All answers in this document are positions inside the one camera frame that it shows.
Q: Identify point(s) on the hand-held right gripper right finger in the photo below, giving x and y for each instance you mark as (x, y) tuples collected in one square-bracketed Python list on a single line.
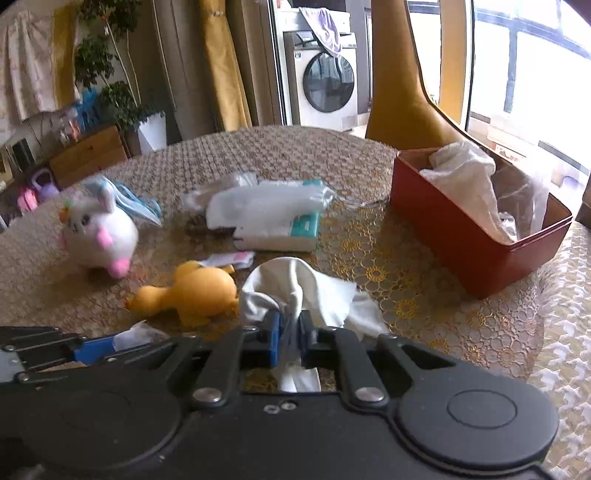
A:
[(304, 339)]

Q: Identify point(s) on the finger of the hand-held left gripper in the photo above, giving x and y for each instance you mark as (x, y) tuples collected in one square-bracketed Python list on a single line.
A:
[(94, 350)]

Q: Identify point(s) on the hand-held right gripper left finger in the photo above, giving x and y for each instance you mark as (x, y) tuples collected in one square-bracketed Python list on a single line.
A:
[(275, 339)]

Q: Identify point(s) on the white tissue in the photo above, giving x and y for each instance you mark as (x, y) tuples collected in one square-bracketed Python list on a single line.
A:
[(138, 337)]

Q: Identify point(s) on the white smooth cloth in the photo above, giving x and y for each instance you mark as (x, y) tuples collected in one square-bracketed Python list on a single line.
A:
[(318, 286)]

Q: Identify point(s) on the red storage box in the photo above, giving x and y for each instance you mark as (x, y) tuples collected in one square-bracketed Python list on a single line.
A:
[(443, 230)]

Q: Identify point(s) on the yellow rubber duck toy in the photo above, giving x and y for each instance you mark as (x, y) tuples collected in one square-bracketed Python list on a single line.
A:
[(198, 293)]

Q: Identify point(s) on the small pink and white packet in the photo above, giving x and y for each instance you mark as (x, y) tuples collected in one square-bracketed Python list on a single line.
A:
[(228, 259)]

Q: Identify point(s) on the teal and white tissue pack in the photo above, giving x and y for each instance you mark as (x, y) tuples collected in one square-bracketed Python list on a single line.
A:
[(281, 233)]

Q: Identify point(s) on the white plush bunny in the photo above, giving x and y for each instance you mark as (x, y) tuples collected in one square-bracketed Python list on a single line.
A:
[(99, 235)]

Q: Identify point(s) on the white cloth in clear bag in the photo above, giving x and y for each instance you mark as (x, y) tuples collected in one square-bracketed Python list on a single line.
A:
[(263, 198)]

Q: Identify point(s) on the blue and white cloth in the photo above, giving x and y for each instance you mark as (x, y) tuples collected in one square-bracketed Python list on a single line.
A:
[(138, 205)]

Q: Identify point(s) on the pink toy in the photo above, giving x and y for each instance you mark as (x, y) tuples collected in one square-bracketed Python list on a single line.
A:
[(27, 201)]

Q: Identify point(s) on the purple toy kettle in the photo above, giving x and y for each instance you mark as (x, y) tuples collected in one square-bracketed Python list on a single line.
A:
[(44, 187)]

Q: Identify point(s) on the wooden cabinet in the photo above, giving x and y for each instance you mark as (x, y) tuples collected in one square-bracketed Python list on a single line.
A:
[(87, 154)]

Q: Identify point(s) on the white crumpled cloth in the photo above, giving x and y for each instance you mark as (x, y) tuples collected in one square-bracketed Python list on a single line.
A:
[(466, 184)]

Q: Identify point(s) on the white planter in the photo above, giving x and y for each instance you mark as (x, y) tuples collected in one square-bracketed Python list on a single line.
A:
[(152, 134)]

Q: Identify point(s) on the green potted plant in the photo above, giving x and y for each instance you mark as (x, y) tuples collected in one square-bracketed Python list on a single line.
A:
[(115, 97)]

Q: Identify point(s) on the white washing machine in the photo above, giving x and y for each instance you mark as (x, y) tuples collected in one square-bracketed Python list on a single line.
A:
[(323, 83)]

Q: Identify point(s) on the clear plastic bag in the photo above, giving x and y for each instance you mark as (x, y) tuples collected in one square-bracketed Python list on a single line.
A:
[(526, 198)]

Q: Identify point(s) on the yellow giraffe-shaped chair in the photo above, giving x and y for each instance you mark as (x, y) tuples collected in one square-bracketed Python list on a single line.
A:
[(397, 83)]

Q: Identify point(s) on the yellow curtain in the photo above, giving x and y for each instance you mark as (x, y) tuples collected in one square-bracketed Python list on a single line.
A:
[(224, 69)]

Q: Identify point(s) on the white floral curtain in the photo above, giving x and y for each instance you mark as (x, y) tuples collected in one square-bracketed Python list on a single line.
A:
[(32, 64)]

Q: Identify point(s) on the purple cloth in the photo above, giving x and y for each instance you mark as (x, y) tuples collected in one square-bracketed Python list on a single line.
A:
[(323, 27)]

